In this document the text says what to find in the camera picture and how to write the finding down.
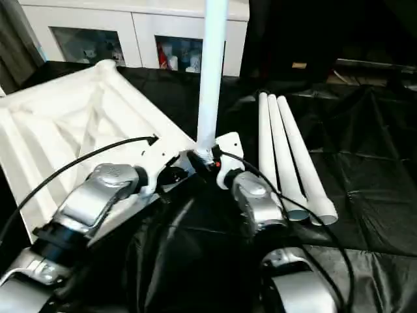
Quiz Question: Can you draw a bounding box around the white plastic table leg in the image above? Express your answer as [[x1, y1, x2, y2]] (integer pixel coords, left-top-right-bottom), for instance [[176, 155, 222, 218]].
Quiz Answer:
[[257, 92, 308, 222], [194, 0, 229, 165], [267, 93, 326, 226], [277, 95, 339, 226]]

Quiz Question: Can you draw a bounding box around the white upturned plastic table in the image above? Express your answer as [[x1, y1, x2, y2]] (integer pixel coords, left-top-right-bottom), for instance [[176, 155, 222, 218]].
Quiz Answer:
[[0, 60, 245, 247]]

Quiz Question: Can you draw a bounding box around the white glass-door cabinet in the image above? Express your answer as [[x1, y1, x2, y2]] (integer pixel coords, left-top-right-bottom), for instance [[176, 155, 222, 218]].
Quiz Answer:
[[18, 0, 250, 78]]

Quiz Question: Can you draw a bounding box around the black work mat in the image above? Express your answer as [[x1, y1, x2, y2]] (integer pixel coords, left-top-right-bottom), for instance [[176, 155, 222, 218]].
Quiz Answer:
[[0, 60, 417, 313]]

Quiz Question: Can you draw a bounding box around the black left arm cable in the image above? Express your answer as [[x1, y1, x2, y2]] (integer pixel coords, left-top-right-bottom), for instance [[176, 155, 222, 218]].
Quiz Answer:
[[0, 136, 159, 245]]

